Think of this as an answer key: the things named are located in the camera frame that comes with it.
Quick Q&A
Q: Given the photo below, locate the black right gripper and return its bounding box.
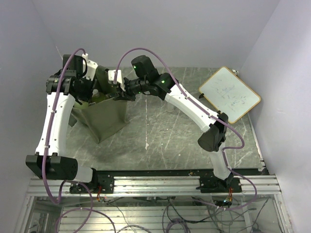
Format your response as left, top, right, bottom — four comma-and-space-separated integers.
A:
113, 78, 149, 102

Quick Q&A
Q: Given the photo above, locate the yellow-green lotion bottle white cap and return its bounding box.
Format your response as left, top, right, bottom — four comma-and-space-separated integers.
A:
92, 89, 105, 102

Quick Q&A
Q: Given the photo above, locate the green canvas bag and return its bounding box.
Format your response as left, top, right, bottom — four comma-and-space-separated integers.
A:
69, 66, 129, 144

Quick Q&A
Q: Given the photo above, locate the grey squeeze tube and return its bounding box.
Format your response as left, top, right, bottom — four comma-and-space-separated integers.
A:
167, 105, 174, 113

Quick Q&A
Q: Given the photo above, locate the green bottle pink pump cap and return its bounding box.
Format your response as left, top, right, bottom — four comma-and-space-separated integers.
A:
73, 101, 89, 110

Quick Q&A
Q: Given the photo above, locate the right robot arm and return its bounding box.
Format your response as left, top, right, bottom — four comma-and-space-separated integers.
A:
108, 55, 233, 192

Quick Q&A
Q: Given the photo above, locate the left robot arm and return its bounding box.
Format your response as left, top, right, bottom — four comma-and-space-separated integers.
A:
25, 53, 99, 193

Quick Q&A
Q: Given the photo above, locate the yellow framed whiteboard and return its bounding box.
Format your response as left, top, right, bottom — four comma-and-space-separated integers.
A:
199, 67, 261, 124

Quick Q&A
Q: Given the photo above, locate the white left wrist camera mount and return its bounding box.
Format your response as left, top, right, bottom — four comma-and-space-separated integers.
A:
82, 53, 98, 80

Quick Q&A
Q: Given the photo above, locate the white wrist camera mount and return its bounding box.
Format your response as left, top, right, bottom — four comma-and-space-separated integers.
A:
108, 70, 125, 91
82, 53, 98, 80

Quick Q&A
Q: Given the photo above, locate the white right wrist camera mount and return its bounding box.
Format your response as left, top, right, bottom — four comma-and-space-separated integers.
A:
108, 70, 125, 91

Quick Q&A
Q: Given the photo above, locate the aluminium rail frame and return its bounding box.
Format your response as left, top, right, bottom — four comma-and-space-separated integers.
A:
26, 169, 280, 197

